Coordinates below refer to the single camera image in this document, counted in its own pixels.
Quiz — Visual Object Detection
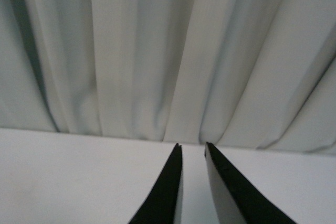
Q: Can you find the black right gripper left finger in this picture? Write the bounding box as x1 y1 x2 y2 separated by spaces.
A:
129 144 183 224

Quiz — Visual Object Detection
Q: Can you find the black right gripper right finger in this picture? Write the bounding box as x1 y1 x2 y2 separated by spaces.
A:
204 142 295 223

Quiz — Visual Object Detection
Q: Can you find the pale grey pleated curtain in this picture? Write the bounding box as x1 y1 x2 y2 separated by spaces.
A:
1 0 335 154

